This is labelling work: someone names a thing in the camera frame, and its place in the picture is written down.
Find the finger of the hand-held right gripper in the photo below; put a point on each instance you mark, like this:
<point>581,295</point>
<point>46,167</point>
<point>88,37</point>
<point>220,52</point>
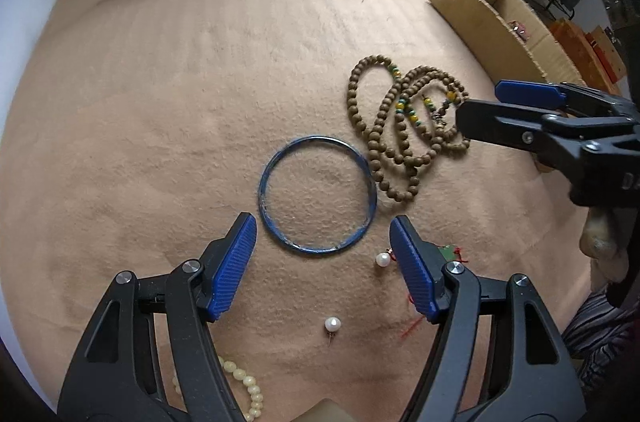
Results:
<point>500,122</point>
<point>525,92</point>

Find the pearl earring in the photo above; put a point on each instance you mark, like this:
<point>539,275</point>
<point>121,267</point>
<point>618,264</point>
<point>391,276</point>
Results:
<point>382,259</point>

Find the blue bangle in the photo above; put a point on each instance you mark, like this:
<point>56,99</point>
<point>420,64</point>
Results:
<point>261,202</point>

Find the person's right hand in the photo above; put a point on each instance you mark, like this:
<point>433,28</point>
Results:
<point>602,237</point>

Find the pearl pin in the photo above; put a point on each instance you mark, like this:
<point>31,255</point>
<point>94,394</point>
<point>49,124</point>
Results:
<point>332,324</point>

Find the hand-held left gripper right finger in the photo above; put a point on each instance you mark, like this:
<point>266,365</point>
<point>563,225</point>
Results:
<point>412,267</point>

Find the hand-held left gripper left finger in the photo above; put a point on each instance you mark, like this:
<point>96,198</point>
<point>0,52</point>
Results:
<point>235,262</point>

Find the striped clothing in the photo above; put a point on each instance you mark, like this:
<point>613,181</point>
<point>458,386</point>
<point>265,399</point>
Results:
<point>600,327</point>

